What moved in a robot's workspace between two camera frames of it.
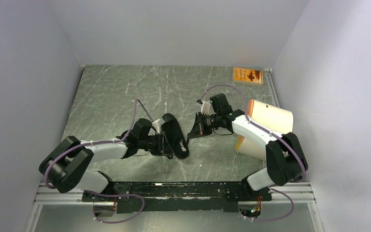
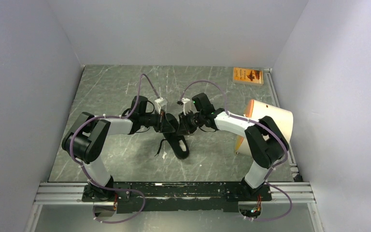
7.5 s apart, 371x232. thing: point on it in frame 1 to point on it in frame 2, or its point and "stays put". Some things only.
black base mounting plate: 178,197 stays put
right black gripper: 199,129 to 183,129
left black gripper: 157,151 to 165,126
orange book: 248,75 stays put
